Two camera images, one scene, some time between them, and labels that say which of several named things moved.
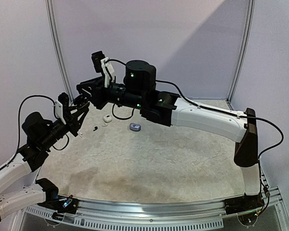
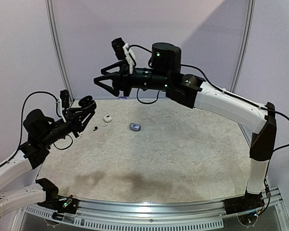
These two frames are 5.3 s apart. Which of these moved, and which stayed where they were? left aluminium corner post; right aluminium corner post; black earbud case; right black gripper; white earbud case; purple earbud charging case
Moved: black earbud case; right black gripper
Stayed: right aluminium corner post; left aluminium corner post; white earbud case; purple earbud charging case
